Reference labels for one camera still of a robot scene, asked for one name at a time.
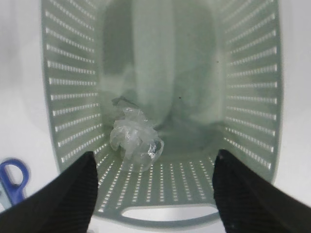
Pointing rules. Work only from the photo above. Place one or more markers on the green plastic woven basket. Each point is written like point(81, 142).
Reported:
point(207, 75)

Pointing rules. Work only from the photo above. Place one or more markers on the clear plastic sheet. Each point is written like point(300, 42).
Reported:
point(135, 137)

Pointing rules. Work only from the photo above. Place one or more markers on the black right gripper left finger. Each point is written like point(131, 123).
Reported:
point(65, 205)

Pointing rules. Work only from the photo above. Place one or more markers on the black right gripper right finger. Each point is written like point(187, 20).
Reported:
point(247, 203)

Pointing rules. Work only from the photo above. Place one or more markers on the blue small scissors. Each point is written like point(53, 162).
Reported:
point(11, 192)

